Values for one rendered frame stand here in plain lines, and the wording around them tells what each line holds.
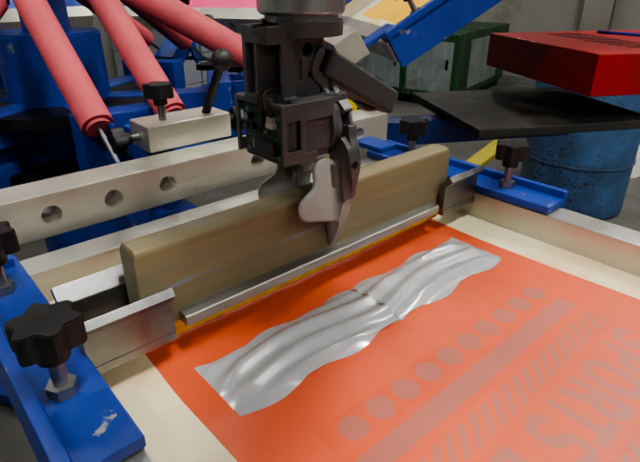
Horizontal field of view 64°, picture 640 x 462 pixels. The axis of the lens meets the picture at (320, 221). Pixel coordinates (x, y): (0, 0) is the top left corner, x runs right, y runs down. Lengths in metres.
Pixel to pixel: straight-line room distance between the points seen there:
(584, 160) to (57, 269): 2.84
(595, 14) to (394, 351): 6.63
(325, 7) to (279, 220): 0.19
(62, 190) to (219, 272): 0.23
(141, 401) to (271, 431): 0.11
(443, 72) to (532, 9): 2.02
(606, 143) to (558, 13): 4.28
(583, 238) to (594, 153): 2.46
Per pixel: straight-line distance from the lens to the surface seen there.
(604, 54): 1.27
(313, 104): 0.44
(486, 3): 1.02
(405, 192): 0.61
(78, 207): 0.63
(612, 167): 3.20
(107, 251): 0.58
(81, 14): 1.83
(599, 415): 0.46
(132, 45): 0.99
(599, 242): 0.66
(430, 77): 5.70
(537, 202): 0.68
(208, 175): 0.69
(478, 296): 0.55
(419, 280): 0.56
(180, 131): 0.72
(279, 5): 0.44
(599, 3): 6.98
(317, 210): 0.48
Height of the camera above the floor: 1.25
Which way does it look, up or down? 26 degrees down
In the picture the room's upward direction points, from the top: straight up
